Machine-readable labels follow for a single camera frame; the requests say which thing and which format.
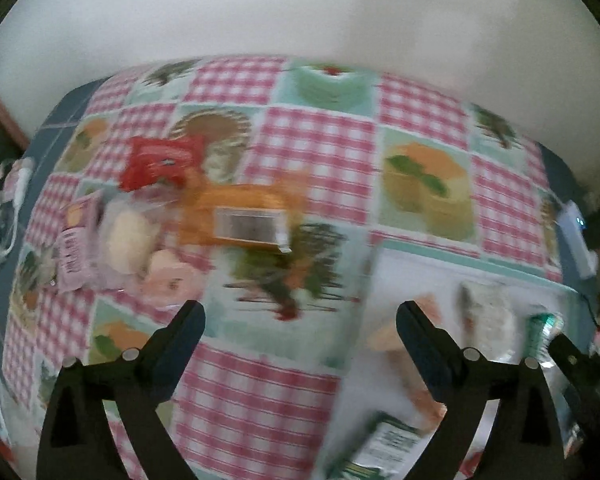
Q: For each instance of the white tray with teal rim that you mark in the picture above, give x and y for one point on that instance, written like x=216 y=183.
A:
x=400 y=275

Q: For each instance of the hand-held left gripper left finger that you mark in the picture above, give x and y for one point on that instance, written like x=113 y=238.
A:
x=180 y=340

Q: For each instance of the white power strip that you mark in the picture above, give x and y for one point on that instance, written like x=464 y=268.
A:
x=575 y=235

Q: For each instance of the floral plastic wrapper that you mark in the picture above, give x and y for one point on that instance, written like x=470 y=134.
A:
x=0 y=210

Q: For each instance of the pink checkered picture tablecloth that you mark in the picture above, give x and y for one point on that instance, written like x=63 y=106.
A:
x=310 y=155

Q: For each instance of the orange barcode snack packet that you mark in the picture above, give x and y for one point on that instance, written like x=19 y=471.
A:
x=230 y=215

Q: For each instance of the white bun in clear wrapper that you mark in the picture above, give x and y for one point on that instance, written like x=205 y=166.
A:
x=127 y=235

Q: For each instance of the orange cake roll packet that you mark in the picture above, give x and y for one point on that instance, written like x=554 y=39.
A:
x=405 y=375

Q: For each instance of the small green snack packet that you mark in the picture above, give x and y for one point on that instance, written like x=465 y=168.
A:
x=545 y=332

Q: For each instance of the red snack packet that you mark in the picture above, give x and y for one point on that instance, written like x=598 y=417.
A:
x=160 y=160

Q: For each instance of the large green biscuit packet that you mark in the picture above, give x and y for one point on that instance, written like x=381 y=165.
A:
x=385 y=445

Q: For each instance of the white printed snack packet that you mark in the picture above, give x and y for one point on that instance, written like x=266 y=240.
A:
x=487 y=320

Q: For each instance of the purple cake roll packet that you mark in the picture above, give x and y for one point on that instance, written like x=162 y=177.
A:
x=77 y=250

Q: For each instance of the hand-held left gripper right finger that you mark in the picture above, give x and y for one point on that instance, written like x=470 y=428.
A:
x=425 y=350

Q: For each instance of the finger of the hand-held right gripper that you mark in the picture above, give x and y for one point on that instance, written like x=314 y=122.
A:
x=580 y=375

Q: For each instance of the pink jelly cup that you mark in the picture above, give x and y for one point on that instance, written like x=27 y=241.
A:
x=170 y=277

